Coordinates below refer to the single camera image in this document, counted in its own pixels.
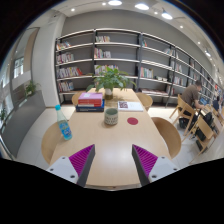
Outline green patterned ceramic cup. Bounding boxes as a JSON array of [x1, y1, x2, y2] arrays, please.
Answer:
[[104, 108, 118, 125]]

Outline red round coaster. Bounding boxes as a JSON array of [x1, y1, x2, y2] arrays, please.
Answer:
[[127, 117, 138, 125]]

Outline large grey bookshelf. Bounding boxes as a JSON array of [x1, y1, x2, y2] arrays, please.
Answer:
[[55, 28, 223, 105]]

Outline red middle book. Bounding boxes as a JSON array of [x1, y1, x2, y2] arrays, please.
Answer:
[[78, 99, 102, 107]]

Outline dark blue bottom book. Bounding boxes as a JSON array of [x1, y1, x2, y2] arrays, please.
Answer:
[[76, 100, 104, 112]]

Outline green potted plant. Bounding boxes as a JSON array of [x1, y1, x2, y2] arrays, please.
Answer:
[[86, 65, 136, 100]]

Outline wooden folding chair far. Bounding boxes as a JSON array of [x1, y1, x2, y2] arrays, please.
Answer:
[[173, 95, 195, 134]]

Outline wooden folding chair near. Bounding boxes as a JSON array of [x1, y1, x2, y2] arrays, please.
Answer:
[[191, 117, 216, 155]]

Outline wooden folding chair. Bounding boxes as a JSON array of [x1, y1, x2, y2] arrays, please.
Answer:
[[173, 95, 195, 134], [191, 117, 216, 155]]

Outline black backpack on floor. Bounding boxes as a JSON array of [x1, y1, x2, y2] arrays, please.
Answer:
[[196, 112, 213, 141]]

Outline pink top book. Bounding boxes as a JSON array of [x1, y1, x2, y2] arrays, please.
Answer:
[[78, 92, 102, 100]]

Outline wooden chair front left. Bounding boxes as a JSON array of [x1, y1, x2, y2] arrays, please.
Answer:
[[41, 122, 62, 163]]

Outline seated person brown shirt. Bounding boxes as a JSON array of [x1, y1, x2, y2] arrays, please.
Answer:
[[181, 80, 204, 109]]

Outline white magazine on table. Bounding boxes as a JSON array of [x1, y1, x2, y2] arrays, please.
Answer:
[[118, 101, 143, 112]]

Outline wooden chair back right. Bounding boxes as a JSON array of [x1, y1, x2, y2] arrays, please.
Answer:
[[136, 92, 153, 110]]

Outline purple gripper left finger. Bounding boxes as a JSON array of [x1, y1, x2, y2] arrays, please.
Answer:
[[47, 145, 95, 187]]

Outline wooden chair front right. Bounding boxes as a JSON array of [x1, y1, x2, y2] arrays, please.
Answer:
[[152, 117, 181, 158]]

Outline small plant by window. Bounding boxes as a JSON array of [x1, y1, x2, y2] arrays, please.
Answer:
[[25, 81, 40, 97]]

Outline clear water bottle blue label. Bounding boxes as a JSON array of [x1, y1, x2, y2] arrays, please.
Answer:
[[55, 105, 72, 140]]

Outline wooden chair back left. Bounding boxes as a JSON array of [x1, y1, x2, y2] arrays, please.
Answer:
[[72, 91, 84, 106]]

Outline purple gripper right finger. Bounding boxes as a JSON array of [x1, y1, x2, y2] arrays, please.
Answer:
[[132, 145, 179, 186]]

